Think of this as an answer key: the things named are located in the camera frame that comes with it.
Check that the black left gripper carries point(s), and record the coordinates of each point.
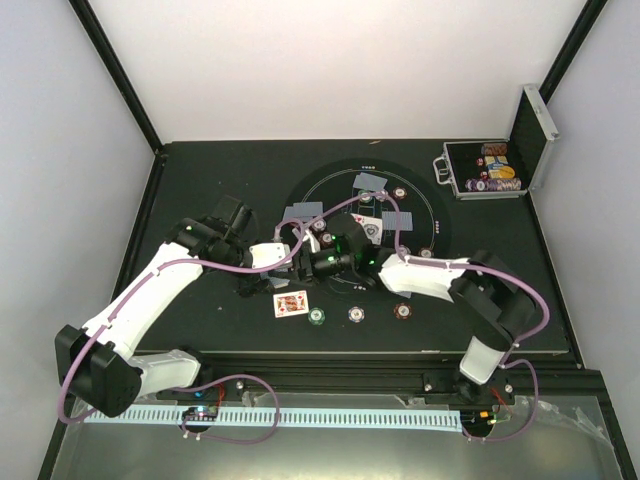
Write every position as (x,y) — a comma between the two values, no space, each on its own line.
(253,285)

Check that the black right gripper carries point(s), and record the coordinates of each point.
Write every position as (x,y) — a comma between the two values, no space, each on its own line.
(303,261)

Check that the ace of spades card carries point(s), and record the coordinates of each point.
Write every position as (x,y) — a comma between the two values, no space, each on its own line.
(374,231)

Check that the king of hearts card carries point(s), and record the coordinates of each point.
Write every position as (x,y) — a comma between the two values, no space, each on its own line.
(290,304)

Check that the blue face-down community card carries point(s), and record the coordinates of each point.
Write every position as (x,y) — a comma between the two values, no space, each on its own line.
(402,221)

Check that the blue poker chip stack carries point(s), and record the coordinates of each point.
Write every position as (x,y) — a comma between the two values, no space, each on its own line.
(356,314)

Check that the green poker chip stack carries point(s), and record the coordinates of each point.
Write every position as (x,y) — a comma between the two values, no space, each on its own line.
(316,316)

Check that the red poker chip stack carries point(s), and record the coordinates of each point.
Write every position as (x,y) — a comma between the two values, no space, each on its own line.
(402,311)

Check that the nine of hearts card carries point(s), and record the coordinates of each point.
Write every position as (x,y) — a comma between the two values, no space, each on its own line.
(363,220)

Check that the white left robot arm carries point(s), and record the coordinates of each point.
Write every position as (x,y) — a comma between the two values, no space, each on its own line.
(97,362)

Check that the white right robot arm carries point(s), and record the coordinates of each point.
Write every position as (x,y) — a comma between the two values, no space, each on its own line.
(497,306)

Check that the round black poker mat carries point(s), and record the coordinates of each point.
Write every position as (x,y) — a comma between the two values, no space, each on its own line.
(392,198)

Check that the black left motor block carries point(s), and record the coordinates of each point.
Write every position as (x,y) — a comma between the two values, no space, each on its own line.
(230,217)

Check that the purple chips row in case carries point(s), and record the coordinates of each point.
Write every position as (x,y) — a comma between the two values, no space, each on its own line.
(493,185)

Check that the aluminium poker case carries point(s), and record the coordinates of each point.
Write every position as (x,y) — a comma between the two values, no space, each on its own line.
(530,145)

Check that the card boxes in case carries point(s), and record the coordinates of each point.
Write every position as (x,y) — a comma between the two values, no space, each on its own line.
(497,167)

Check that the brown chips row in case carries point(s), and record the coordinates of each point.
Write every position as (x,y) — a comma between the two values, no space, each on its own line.
(494,149)

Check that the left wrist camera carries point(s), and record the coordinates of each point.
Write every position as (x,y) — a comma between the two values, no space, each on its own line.
(268,254)

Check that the white slotted cable duct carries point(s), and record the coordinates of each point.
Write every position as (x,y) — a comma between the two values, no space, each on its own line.
(333,418)

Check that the black aluminium rail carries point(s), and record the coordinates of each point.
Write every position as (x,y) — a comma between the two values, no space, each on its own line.
(422,374)

